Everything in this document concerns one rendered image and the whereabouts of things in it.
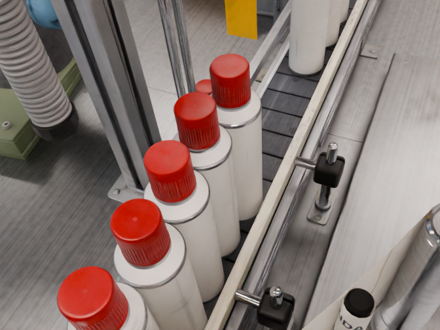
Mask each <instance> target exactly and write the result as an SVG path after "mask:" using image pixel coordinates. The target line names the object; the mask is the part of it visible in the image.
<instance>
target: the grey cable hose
mask: <svg viewBox="0 0 440 330"><path fill-rule="evenodd" d="M0 68H1V70H2V72H3V73H4V75H5V77H6V78H7V80H8V82H9V83H10V85H11V87H12V89H13V90H14V92H15V94H16V95H17V97H18V99H19V100H20V103H21V104H22V106H23V107H24V109H25V110H26V113H27V114H28V116H29V122H30V125H31V127H32V128H33V130H34V132H35V133H36V134H37V135H39V136H40V137H41V138H43V139H44V140H46V141H61V140H63V139H66V138H68V137H69V136H71V135H72V134H73V133H74V132H75V131H76V130H77V128H78V126H79V116H78V113H77V110H76V108H75V106H74V104H73V102H71V101H69V98H68V97H67V94H66V93H65V90H64V88H63V86H62V84H61V82H60V79H59V78H58V75H57V73H56V71H55V68H54V67H53V65H52V62H51V61H50V58H49V56H48V54H47V52H46V50H45V47H44V45H43V44H42V41H41V39H40V37H39V34H38V33H37V31H36V28H35V26H34V25H33V21H32V19H31V18H30V15H29V13H28V11H27V8H26V6H25V5H24V2H23V1H22V0H0Z"/></svg>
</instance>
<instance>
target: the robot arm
mask: <svg viewBox="0 0 440 330"><path fill-rule="evenodd" d="M22 1H23V2H24V5H25V6H26V8H27V11H28V13H29V15H30V18H31V19H32V21H33V25H34V26H35V28H36V31H37V33H38V34H39V37H40V39H41V41H42V44H43V45H44V47H45V50H46V52H47V54H48V56H49V58H50V61H51V62H52V65H53V67H54V68H55V71H56V73H57V74H58V73H59V72H60V71H62V70H63V69H64V68H65V67H66V66H67V65H68V64H69V62H70V61H71V59H72V57H73V53H72V51H71V49H70V47H69V44H68V42H67V39H66V37H65V34H64V31H63V29H62V27H61V25H60V22H59V20H58V17H57V15H56V12H55V10H54V7H53V6H52V3H51V0H22ZM0 88H5V89H12V87H11V85H10V83H9V82H8V80H7V78H6V77H5V75H4V73H3V72H2V70H1V68H0Z"/></svg>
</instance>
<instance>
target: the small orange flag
mask: <svg viewBox="0 0 440 330"><path fill-rule="evenodd" d="M225 11H226V20H227V34H229V35H235V36H239V37H245V38H248V39H255V40H257V0H225Z"/></svg>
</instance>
